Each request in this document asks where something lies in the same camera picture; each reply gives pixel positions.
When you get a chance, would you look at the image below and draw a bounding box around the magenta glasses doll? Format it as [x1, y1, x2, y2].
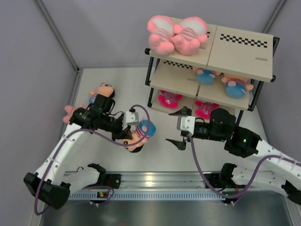
[158, 90, 182, 109]
[195, 100, 219, 120]

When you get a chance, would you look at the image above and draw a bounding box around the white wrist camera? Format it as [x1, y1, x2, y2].
[176, 116, 196, 136]
[123, 108, 139, 127]

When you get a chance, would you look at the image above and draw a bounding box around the pink plush toy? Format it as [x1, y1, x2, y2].
[172, 16, 208, 55]
[147, 15, 174, 56]

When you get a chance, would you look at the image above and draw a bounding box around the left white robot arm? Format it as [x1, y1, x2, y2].
[24, 94, 138, 210]

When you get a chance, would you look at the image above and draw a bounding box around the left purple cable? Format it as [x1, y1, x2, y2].
[34, 105, 151, 216]

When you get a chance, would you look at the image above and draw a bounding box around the blue striped doll right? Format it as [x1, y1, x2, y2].
[222, 73, 254, 99]

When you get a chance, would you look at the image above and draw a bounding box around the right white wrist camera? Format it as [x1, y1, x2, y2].
[176, 116, 196, 136]

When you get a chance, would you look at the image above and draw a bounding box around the beige three-tier shelf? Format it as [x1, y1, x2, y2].
[145, 15, 279, 119]

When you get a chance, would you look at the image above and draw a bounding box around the pink plush behind arm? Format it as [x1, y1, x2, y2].
[63, 104, 84, 124]

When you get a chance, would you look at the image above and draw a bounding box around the left pink plush toy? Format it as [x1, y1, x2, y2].
[147, 15, 174, 56]

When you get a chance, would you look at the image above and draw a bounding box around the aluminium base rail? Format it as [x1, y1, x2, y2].
[63, 171, 294, 201]

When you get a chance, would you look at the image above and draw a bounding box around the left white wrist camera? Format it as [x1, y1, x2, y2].
[123, 108, 139, 127]

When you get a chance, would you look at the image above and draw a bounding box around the blue doll on middle shelf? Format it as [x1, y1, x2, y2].
[193, 67, 221, 84]

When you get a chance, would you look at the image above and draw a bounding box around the right pink plush toy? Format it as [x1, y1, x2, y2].
[172, 16, 208, 55]

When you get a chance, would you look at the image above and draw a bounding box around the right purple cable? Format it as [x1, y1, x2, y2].
[188, 135, 301, 201]

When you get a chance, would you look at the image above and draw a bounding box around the orange-faced blue doll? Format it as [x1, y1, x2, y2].
[122, 120, 156, 153]

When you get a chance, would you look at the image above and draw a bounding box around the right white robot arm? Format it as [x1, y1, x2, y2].
[170, 106, 301, 205]

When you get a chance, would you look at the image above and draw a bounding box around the purple cable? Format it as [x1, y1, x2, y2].
[34, 105, 151, 216]
[188, 135, 301, 201]

